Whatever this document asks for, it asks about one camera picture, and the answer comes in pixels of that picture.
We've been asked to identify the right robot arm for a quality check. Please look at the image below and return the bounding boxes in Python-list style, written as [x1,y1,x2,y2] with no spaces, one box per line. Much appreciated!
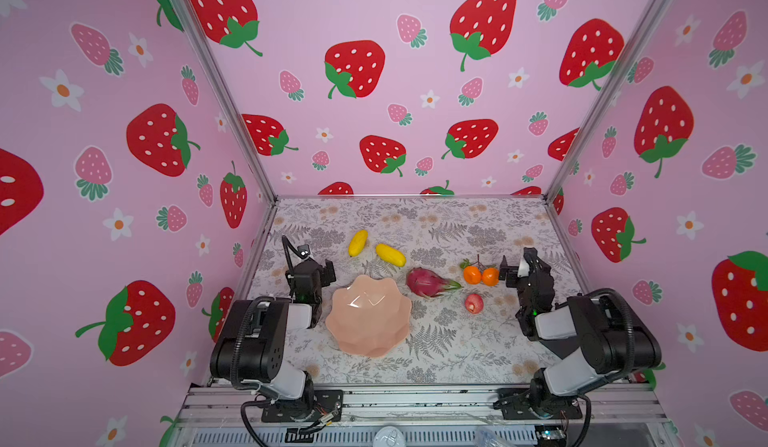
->
[493,248,662,420]

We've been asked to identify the pink scalloped fruit bowl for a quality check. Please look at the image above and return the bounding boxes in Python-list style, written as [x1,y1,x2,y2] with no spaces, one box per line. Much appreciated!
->
[325,275,412,358]

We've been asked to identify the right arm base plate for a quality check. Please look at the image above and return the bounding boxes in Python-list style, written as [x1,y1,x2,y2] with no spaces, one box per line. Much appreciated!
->
[492,388,583,420]

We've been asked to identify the yellow fake fruit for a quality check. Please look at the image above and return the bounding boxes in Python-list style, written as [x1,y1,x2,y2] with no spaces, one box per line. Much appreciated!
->
[375,244,407,268]
[348,230,368,257]

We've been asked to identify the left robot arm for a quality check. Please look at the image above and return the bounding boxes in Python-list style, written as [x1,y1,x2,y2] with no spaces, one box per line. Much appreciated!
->
[209,236,336,416]

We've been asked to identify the small red apple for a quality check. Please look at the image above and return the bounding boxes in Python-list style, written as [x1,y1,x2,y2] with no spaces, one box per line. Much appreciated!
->
[464,293,484,314]

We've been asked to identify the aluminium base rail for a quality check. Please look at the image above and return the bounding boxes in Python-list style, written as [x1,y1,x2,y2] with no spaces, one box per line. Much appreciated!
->
[169,383,683,446]

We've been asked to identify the orange tangerines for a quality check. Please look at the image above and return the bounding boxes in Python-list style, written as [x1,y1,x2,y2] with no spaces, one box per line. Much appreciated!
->
[460,257,500,287]

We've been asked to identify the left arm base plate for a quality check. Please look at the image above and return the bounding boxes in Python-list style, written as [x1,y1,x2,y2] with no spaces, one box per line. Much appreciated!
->
[261,389,344,423]

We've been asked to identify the pink dragon fruit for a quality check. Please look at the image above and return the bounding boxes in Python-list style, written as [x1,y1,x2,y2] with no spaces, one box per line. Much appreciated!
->
[406,267,463,298]

